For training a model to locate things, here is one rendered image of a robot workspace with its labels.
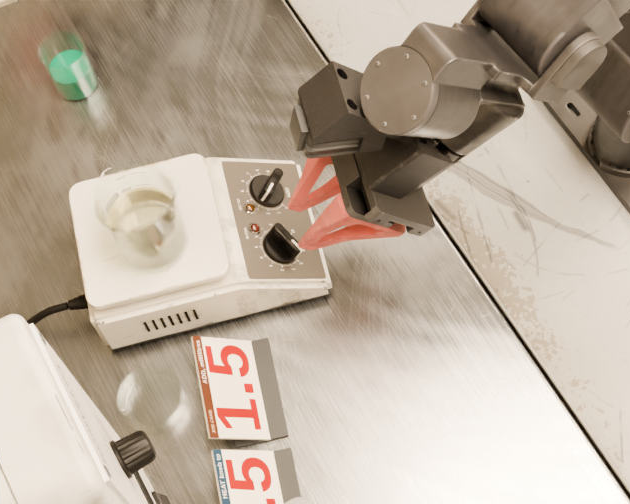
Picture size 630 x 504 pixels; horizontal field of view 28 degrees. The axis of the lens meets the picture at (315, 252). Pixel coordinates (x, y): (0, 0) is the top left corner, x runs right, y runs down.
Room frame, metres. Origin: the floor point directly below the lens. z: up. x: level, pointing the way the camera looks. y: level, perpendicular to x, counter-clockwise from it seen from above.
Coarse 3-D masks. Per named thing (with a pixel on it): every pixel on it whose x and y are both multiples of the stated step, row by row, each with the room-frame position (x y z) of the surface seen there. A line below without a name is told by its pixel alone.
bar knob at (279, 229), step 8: (280, 224) 0.50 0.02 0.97; (272, 232) 0.49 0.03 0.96; (280, 232) 0.49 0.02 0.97; (288, 232) 0.49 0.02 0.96; (264, 240) 0.49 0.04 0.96; (272, 240) 0.49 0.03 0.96; (280, 240) 0.48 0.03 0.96; (288, 240) 0.48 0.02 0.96; (296, 240) 0.48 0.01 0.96; (264, 248) 0.48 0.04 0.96; (272, 248) 0.48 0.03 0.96; (280, 248) 0.48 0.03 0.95; (288, 248) 0.48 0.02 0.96; (296, 248) 0.47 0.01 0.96; (272, 256) 0.47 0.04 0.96; (280, 256) 0.47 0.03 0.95; (288, 256) 0.47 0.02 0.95; (296, 256) 0.47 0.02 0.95
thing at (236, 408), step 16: (208, 352) 0.41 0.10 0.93; (224, 352) 0.41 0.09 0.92; (240, 352) 0.41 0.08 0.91; (208, 368) 0.39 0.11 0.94; (224, 368) 0.40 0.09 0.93; (240, 368) 0.40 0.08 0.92; (224, 384) 0.38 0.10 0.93; (240, 384) 0.38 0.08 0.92; (224, 400) 0.37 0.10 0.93; (240, 400) 0.37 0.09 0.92; (256, 400) 0.37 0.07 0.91; (224, 416) 0.35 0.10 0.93; (240, 416) 0.35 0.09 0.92; (256, 416) 0.35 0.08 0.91; (224, 432) 0.34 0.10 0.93; (240, 432) 0.34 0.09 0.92; (256, 432) 0.34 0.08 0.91
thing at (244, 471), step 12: (228, 456) 0.32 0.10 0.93; (240, 456) 0.32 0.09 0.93; (252, 456) 0.32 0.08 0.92; (264, 456) 0.32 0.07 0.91; (228, 468) 0.31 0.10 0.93; (240, 468) 0.31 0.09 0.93; (252, 468) 0.31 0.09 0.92; (264, 468) 0.31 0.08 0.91; (228, 480) 0.30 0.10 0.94; (240, 480) 0.30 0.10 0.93; (252, 480) 0.30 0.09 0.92; (264, 480) 0.30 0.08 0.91; (240, 492) 0.29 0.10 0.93; (252, 492) 0.29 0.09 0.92; (264, 492) 0.29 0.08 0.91
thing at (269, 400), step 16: (192, 336) 0.42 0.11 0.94; (256, 352) 0.41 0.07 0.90; (256, 368) 0.40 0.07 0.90; (272, 368) 0.40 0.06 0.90; (256, 384) 0.38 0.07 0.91; (272, 384) 0.38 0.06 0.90; (272, 400) 0.37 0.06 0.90; (272, 416) 0.35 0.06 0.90; (208, 432) 0.34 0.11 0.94; (272, 432) 0.34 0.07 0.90
